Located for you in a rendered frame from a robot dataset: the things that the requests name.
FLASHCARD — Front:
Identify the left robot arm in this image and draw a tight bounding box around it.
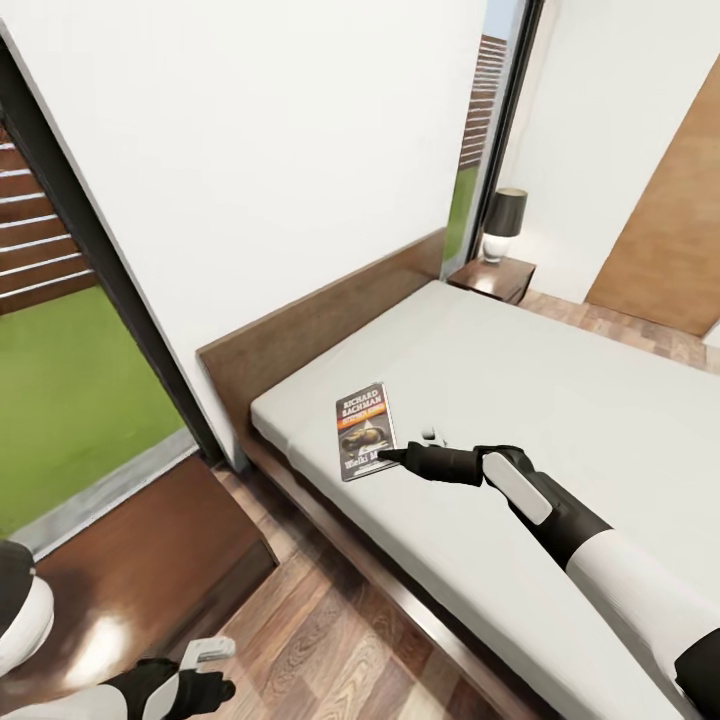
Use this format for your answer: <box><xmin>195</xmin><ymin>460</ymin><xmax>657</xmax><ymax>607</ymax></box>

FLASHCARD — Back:
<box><xmin>0</xmin><ymin>636</ymin><xmax>237</xmax><ymax>720</ymax></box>

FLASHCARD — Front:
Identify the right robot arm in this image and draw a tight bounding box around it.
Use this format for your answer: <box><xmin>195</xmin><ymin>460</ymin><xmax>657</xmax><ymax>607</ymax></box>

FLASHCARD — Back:
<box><xmin>378</xmin><ymin>424</ymin><xmax>720</xmax><ymax>720</ymax></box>

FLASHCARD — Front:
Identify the hardback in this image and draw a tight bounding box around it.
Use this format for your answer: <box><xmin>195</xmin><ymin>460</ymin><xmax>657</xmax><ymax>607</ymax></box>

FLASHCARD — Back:
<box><xmin>336</xmin><ymin>381</ymin><xmax>400</xmax><ymax>482</ymax></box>

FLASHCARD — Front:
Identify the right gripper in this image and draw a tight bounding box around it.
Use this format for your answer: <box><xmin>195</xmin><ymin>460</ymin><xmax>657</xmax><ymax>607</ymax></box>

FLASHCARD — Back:
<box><xmin>378</xmin><ymin>441</ymin><xmax>456</xmax><ymax>482</ymax></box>

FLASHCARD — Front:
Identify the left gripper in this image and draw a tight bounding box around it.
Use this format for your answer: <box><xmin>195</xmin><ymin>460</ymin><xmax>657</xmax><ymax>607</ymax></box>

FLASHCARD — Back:
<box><xmin>173</xmin><ymin>670</ymin><xmax>237</xmax><ymax>720</ymax></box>

